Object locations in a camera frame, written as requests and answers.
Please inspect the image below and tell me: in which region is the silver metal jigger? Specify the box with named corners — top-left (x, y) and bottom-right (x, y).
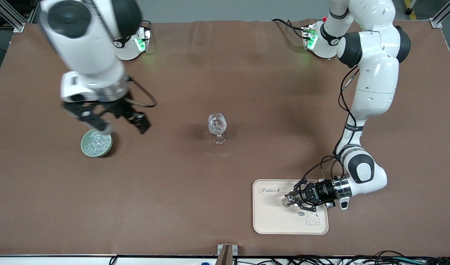
top-left (282, 191), bottom-right (301, 207)

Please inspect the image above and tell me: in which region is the clear ice cube heap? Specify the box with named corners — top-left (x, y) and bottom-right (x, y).
top-left (86, 131), bottom-right (111, 153)

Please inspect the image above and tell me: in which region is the clear wine glass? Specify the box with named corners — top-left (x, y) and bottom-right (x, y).
top-left (208, 112), bottom-right (228, 144)

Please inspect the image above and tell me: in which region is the cream rabbit print tray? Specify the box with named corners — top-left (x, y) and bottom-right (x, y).
top-left (252, 179), bottom-right (329, 235)

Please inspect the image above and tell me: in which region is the green round bowl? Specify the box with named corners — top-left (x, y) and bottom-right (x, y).
top-left (81, 128), bottom-right (113, 158)

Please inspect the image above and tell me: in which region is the brown table mat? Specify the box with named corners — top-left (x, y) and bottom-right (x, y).
top-left (0, 19), bottom-right (450, 257)

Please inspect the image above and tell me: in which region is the black cable bundle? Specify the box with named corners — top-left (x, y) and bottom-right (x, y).
top-left (232, 250), bottom-right (450, 265)

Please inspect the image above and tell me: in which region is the grey metal bracket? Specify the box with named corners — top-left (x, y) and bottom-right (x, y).
top-left (217, 244), bottom-right (238, 257)

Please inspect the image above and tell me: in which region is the brown camera pole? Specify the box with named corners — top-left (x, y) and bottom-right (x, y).
top-left (218, 245), bottom-right (233, 265)

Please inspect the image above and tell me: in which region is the aluminium frame post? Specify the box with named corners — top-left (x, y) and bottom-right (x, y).
top-left (0, 0), bottom-right (25, 33)
top-left (430, 0), bottom-right (450, 29)

